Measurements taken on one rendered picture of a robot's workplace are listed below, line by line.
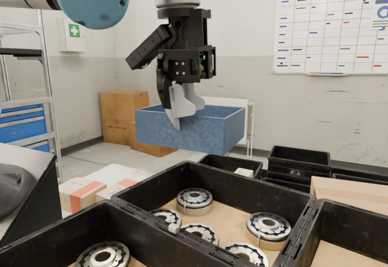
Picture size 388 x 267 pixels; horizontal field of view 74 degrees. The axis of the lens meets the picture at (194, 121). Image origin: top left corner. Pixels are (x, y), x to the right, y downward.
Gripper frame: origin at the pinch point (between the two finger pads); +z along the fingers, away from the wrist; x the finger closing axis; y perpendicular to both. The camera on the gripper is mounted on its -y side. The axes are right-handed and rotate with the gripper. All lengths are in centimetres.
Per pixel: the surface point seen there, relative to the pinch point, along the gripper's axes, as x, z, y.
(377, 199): 37, 31, 42
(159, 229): -9.0, 18.5, 0.1
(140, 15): 294, -46, -233
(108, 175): 37, 47, -65
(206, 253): -10.6, 18.3, 10.6
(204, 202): 13.2, 28.0, -1.1
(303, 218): 7.2, 20.3, 24.1
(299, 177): 124, 79, 16
